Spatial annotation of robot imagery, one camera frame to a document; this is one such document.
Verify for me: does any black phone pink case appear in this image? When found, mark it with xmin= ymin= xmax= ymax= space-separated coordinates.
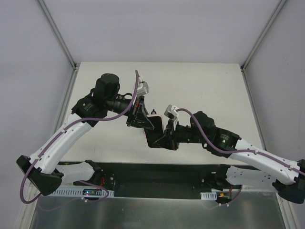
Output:
xmin=143 ymin=114 xmax=166 ymax=148

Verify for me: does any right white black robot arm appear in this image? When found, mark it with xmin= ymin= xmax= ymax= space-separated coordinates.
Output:
xmin=149 ymin=111 xmax=305 ymax=204

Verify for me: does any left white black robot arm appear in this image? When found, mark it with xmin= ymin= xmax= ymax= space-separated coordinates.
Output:
xmin=16 ymin=73 xmax=154 ymax=196

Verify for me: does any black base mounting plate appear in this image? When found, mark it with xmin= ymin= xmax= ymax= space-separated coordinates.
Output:
xmin=85 ymin=163 xmax=231 ymax=199

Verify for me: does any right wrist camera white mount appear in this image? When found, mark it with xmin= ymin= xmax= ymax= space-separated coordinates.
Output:
xmin=164 ymin=104 xmax=179 ymax=130

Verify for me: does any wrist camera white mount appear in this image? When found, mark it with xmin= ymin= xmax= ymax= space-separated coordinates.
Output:
xmin=164 ymin=104 xmax=179 ymax=130
xmin=132 ymin=75 xmax=149 ymax=97

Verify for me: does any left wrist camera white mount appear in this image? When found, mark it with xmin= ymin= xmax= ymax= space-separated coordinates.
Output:
xmin=132 ymin=75 xmax=149 ymax=97

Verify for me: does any right white cable duct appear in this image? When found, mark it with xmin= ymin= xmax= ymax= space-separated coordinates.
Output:
xmin=200 ymin=191 xmax=232 ymax=201

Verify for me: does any white cable duct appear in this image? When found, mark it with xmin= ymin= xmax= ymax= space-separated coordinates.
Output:
xmin=50 ymin=187 xmax=114 ymax=198
xmin=200 ymin=191 xmax=232 ymax=201

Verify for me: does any right aluminium frame post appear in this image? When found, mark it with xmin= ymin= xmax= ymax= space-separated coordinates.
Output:
xmin=240 ymin=0 xmax=289 ymax=72

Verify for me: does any aluminium frame post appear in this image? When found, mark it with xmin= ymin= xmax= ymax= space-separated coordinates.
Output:
xmin=240 ymin=0 xmax=289 ymax=72
xmin=37 ymin=0 xmax=79 ymax=70

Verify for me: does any left white cable duct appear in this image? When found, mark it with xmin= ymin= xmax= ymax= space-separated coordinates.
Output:
xmin=50 ymin=187 xmax=114 ymax=198

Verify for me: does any left aluminium frame post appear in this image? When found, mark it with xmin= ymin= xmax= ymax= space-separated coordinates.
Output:
xmin=37 ymin=0 xmax=79 ymax=70

